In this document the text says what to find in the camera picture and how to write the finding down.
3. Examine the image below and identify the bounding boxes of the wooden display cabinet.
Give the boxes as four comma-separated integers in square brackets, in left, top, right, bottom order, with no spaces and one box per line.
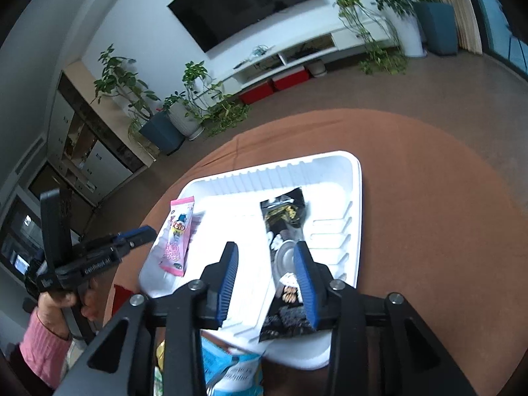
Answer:
[45,60,160,208]

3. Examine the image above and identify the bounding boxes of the long-leaf plant in blue pot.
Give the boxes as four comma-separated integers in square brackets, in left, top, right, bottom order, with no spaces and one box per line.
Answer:
[390,0,460,57]

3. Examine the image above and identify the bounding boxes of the wooden slat panel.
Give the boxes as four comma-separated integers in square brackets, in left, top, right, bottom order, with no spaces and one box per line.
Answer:
[429,0,483,55]

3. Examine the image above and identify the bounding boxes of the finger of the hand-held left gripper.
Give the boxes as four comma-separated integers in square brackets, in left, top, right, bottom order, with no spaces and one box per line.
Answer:
[74,226,156,255]

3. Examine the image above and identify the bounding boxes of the white foam tray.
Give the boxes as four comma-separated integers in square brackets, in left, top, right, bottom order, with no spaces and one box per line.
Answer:
[139,150,364,371]

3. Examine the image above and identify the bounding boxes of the leafy plant in white pot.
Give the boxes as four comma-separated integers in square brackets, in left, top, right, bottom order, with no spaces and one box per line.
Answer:
[366,0,428,59]

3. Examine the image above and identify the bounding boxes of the plant in white ribbed pot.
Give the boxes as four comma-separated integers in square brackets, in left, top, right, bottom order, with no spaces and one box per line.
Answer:
[164,61,223,141]

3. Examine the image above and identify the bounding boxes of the black snack packet gold print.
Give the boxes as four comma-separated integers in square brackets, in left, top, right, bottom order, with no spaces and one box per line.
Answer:
[258,187,331,343]

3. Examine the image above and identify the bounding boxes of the tall plant in blue pot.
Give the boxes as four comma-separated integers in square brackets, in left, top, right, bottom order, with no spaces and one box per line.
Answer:
[92,44,186,156]

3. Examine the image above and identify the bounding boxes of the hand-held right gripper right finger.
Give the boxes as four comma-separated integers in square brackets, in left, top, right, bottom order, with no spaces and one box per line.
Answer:
[293,241,475,396]

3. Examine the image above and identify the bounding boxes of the person's left forearm pink sleeve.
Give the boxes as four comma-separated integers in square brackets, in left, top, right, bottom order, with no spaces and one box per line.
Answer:
[18,309,76,391]

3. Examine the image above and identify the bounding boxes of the black wall television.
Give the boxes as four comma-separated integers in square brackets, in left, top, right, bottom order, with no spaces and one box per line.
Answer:
[167,0,325,54]

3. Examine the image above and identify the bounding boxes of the trailing green floor plant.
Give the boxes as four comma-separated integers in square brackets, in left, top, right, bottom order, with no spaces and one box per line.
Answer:
[204,90,252,138]

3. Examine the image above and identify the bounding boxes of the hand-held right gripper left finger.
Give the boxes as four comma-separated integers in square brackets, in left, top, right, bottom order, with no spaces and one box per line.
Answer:
[53,241,239,396]

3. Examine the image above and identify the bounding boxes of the person's left hand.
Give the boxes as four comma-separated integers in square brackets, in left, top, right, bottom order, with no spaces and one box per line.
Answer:
[36,276,102,337]

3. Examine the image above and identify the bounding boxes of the trailing vine plant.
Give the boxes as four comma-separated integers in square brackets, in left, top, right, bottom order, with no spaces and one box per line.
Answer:
[332,0,409,76]

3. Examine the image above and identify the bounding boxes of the white television console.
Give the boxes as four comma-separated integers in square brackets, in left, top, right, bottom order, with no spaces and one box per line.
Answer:
[206,28,397,96]

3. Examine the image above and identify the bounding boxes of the pink snack packet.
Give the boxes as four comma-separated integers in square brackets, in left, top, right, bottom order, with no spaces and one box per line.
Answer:
[159,197,206,278]

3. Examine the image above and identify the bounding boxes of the blue snack packet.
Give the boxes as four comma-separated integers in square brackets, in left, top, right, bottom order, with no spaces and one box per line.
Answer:
[200,335,265,396]

